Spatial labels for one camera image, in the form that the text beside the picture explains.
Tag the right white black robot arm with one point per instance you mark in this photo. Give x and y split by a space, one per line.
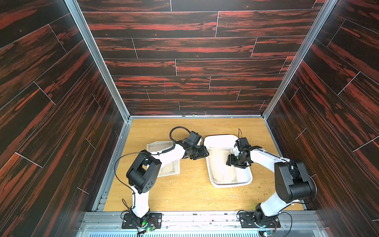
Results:
292 181

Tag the aluminium frame post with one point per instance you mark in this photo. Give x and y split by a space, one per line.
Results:
317 25
89 40

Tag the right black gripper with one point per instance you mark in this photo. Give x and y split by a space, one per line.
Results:
237 158

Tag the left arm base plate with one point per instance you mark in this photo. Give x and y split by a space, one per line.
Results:
150 221

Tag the right aluminium frame post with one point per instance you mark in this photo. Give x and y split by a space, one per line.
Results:
317 25

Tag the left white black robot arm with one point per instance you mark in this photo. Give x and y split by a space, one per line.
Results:
143 173

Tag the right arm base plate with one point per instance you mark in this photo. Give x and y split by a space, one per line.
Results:
253 220

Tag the front aluminium rail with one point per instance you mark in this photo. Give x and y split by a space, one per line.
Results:
202 224

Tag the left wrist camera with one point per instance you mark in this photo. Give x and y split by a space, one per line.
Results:
194 140

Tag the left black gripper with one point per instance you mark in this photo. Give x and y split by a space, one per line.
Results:
203 153

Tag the left aluminium frame post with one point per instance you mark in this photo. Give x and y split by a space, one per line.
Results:
89 40

